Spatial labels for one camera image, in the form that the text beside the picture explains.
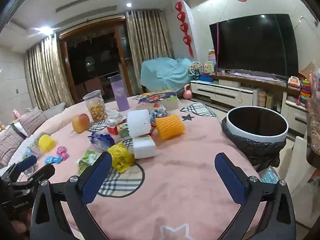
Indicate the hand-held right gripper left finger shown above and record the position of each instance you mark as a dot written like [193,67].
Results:
[97,177]

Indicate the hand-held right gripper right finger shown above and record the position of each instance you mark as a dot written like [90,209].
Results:
[230,180]

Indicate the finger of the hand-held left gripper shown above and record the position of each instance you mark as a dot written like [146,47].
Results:
[41,173]
[26,163]

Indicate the white rimmed trash bin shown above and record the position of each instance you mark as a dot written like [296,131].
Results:
[257,152]

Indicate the green milk carton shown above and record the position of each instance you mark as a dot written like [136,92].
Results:
[123,130]

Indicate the blue plastic toy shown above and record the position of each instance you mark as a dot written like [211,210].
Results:
[52,160]

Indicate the green plastic wrapper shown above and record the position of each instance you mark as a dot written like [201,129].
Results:
[86,161]

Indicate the striped sofa cushion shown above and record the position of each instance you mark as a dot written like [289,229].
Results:
[32,121]
[11,145]

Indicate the small yellow foam fruit net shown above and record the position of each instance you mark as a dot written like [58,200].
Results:
[47,143]

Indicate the pink plastic toy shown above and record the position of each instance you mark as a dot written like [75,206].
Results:
[62,153]

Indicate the yellow plastic bag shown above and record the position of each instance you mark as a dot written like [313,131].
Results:
[122,158]

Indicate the blue plastic wrapper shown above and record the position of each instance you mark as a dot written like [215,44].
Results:
[101,141]

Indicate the red paper box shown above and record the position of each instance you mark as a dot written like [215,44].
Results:
[112,130]

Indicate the white foam block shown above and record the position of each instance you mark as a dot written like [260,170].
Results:
[144,148]

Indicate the red and yellow apple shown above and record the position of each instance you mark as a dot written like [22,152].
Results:
[81,123]

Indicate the white foam fruit net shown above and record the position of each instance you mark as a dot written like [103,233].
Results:
[138,123]

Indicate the clear plastic snack jar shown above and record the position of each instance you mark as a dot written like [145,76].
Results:
[96,107]

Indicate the large yellow foam fruit net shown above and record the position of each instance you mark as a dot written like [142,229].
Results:
[170,127]

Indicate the purple bottle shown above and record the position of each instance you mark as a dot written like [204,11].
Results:
[120,95]

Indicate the stack of round yellow containers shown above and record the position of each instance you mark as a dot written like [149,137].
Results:
[262,98]

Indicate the white television cabinet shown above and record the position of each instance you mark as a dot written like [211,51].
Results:
[220,92]

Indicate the yellow toy basket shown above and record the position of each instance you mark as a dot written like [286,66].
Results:
[270,101]

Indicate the grey and blue wrapper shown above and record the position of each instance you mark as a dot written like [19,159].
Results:
[160,111]

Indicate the beige patterned curtain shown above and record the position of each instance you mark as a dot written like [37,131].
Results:
[147,45]
[47,75]

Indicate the marble-top counter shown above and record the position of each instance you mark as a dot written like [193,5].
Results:
[313,135]

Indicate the pink kettlebell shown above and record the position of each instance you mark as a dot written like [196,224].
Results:
[187,93]

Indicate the colourful picture book box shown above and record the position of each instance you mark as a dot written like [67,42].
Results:
[160,97]

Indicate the blue toy block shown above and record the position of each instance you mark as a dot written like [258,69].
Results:
[206,78]

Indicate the colourful toy house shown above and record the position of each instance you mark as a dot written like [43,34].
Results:
[209,67]

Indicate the ferris wheel toy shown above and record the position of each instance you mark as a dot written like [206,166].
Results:
[196,70]

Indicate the toy cash register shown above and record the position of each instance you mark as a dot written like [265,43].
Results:
[293,82]

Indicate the wooden glass balcony door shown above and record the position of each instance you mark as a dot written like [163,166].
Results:
[92,55]

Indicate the teal cover cloth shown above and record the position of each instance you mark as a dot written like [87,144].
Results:
[162,72]

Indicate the clear plastic storage box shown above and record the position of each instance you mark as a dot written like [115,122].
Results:
[315,85]

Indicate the brown cardboard piece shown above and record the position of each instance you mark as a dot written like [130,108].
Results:
[308,68]

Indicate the black flat television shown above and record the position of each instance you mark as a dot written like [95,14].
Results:
[255,42]

